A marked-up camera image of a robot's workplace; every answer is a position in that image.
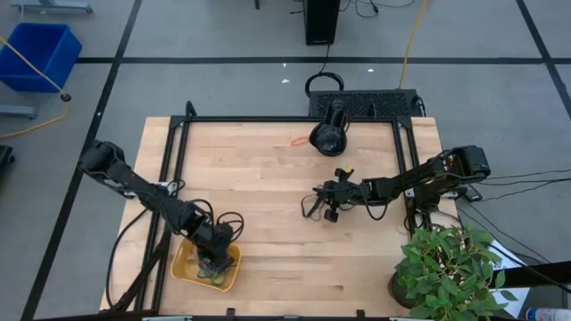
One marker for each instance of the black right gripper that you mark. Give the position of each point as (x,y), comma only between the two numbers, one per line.
(352,191)

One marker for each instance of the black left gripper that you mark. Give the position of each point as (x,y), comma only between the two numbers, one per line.
(218,245)

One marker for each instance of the thin brown rubber band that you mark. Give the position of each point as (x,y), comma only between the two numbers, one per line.
(303,207)

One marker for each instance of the large blue rubber band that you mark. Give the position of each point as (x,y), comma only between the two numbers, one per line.
(203,274)

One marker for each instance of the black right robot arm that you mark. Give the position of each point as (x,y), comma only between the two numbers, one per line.
(415,176)

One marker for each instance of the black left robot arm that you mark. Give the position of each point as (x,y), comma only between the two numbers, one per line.
(134,183)

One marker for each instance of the yellow plastic bin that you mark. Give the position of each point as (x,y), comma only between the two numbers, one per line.
(178,267)

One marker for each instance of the orange rubber band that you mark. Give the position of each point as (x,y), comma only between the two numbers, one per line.
(293,143)

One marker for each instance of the blue plastic floor bin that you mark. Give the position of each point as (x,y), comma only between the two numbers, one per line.
(40,49)

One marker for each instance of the black perforated metal box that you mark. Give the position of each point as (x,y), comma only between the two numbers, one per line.
(379,103)

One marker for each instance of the green potted plant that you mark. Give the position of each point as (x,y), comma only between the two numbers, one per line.
(446,267)

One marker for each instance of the black power adapter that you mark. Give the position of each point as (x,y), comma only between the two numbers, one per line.
(473,194)

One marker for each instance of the black computer tower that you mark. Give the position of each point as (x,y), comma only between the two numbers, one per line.
(321,22)

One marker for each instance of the black floor puck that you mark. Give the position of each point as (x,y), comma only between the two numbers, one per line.
(66,96)

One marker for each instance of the white paper sheet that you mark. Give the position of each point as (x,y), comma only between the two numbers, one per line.
(517,296)

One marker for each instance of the black floor object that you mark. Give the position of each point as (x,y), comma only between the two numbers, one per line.
(5,158)

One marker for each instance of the black floor beam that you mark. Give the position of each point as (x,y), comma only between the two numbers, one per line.
(544,273)

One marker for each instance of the grey furniture leg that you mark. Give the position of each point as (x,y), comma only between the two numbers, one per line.
(18,111)
(53,5)

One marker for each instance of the white spray bottle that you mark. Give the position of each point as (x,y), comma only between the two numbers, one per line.
(551,315)

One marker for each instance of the black metal table frame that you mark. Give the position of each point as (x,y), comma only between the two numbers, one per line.
(267,119)

